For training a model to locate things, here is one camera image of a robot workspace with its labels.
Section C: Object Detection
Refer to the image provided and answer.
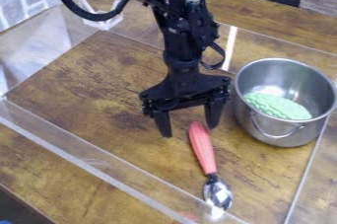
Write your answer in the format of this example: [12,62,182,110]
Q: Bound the stainless steel pot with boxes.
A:
[233,58,337,147]

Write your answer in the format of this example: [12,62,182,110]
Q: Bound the pink handled metal spoon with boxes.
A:
[188,121,233,210]

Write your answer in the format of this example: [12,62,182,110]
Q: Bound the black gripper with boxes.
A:
[140,67,232,138]

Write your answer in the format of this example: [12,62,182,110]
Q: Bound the clear acrylic enclosure wall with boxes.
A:
[0,3,337,224]

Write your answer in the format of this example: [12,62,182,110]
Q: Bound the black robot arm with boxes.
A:
[140,0,230,137]

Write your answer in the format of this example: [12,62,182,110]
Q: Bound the green knitted toy vegetable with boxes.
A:
[243,93,311,120]

